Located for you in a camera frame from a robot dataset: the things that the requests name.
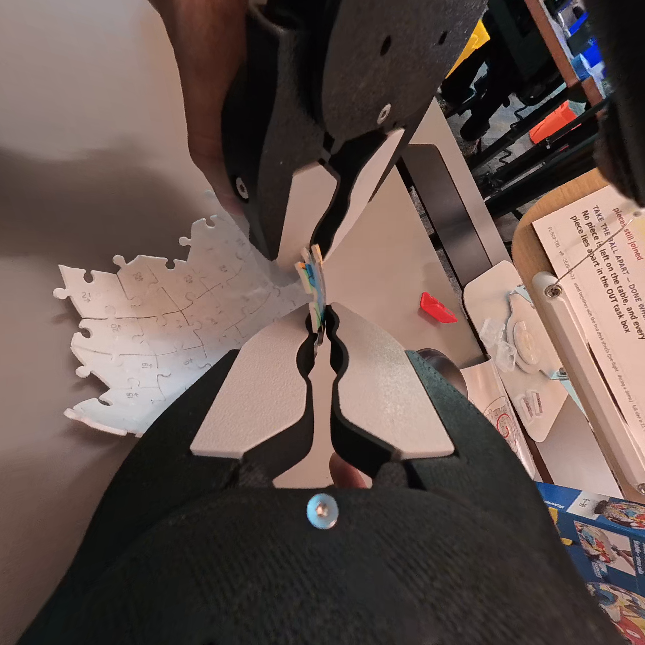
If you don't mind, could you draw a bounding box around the red plastic piece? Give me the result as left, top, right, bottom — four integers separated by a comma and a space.
419, 291, 458, 324

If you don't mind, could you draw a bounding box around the black tripod stand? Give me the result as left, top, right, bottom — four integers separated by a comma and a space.
443, 76, 610, 217

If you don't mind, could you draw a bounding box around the partly built puzzle ball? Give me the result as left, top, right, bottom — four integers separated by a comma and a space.
53, 189, 328, 436

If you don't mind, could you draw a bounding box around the silver panel with black inset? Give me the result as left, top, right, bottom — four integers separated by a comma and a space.
395, 98, 511, 369

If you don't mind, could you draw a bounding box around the yellow plastic bin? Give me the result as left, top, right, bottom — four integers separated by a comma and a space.
450, 19, 492, 77

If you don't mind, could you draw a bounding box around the white clamp bar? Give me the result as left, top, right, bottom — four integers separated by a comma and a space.
533, 271, 645, 497

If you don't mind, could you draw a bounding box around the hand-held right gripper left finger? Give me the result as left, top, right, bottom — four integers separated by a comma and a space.
189, 304, 324, 480

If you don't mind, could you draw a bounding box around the white tray with clear clips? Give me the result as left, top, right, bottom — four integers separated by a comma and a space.
463, 260, 572, 444

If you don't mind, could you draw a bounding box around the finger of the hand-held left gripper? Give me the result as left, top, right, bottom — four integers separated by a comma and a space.
311, 127, 407, 264
274, 159, 340, 263

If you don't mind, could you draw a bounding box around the wooden storage shelf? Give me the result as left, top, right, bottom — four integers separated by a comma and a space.
524, 0, 608, 104

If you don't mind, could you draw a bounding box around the wooden board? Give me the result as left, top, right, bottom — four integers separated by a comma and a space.
511, 169, 645, 500

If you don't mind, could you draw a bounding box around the orange box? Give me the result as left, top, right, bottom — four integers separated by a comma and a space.
529, 100, 578, 145

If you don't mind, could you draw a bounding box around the blue storage bin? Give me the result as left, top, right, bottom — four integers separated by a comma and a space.
569, 35, 605, 81

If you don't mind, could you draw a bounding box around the printed instruction sheet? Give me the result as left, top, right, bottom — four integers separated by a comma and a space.
533, 184, 645, 454

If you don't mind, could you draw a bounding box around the person's left hand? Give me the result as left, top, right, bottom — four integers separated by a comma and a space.
147, 0, 249, 218

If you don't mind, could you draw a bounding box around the blue puzzle box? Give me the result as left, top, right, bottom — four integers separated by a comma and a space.
535, 481, 645, 645

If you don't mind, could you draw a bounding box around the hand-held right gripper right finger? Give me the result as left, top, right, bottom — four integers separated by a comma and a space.
325, 302, 457, 478

